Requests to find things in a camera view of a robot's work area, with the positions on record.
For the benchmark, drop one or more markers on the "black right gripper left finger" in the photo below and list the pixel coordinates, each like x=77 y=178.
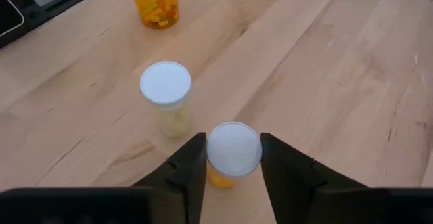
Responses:
x=182 y=183

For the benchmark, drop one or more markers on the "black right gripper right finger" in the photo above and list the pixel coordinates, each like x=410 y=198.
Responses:
x=297 y=190

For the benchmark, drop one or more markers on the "small orange pill bottle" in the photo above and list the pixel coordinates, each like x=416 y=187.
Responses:
x=233 y=149

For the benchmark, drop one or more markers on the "small pale pill bottle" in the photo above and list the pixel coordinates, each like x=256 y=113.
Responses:
x=165 y=82

